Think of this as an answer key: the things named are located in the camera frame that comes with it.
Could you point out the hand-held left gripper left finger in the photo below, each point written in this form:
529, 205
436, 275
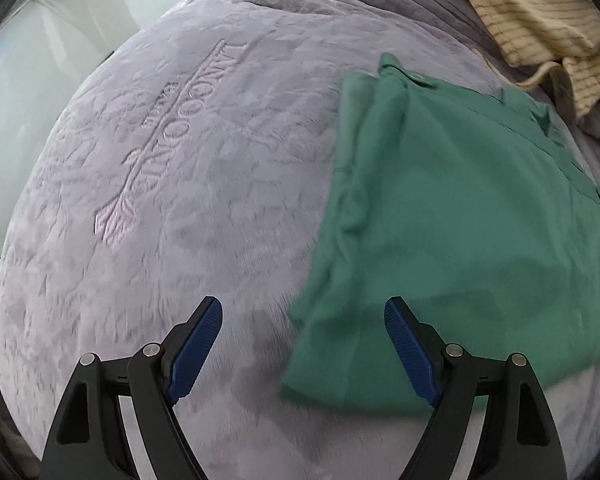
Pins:
197, 340

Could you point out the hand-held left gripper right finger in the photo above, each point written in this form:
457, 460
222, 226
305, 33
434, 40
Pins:
410, 350

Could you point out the green work jacket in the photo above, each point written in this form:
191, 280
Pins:
455, 240

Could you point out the lavender plush blanket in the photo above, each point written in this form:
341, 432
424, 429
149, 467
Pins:
180, 185

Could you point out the cream striped cloth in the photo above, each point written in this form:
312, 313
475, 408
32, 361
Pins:
540, 15

